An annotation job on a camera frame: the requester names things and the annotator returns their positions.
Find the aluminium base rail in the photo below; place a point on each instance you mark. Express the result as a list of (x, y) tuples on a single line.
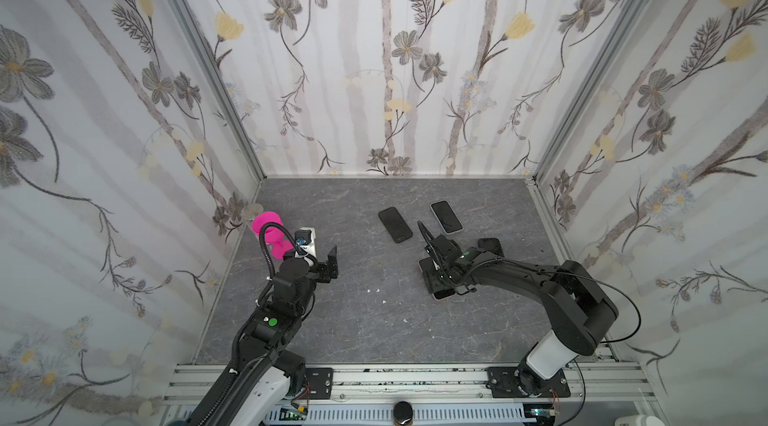
[(439, 383)]

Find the black round knob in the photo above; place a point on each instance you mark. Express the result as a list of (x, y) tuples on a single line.
[(403, 414)]

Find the pink silicone cup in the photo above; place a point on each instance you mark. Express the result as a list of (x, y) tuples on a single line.
[(275, 237)]

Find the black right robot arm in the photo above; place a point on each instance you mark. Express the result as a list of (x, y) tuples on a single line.
[(579, 311)]

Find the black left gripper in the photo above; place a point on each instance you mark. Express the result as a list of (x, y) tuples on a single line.
[(327, 270)]

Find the black phone case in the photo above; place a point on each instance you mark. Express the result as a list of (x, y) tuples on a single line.
[(395, 225), (491, 244)]

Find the salmon pink phone case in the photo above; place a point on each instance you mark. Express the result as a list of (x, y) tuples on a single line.
[(439, 297)]

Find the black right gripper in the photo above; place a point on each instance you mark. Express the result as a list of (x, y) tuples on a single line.
[(439, 267)]

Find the white slotted cable duct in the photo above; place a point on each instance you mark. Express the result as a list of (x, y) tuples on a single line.
[(383, 414)]

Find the black smartphone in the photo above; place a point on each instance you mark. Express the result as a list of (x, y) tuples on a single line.
[(447, 217), (429, 274)]

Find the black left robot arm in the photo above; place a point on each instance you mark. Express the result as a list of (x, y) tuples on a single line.
[(261, 372)]

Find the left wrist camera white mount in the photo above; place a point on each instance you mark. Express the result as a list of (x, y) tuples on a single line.
[(305, 240)]

